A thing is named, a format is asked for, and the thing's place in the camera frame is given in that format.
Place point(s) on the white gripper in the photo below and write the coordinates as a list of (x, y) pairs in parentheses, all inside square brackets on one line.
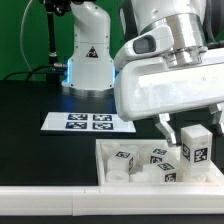
[(146, 86)]

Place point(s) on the white L-shaped corner fence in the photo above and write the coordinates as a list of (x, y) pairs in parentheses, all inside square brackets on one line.
[(115, 199)]

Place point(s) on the white marker base sheet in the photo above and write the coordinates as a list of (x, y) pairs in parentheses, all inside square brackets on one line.
[(86, 122)]

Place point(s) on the black camera stand pole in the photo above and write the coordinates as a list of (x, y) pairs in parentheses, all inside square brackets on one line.
[(59, 8)]

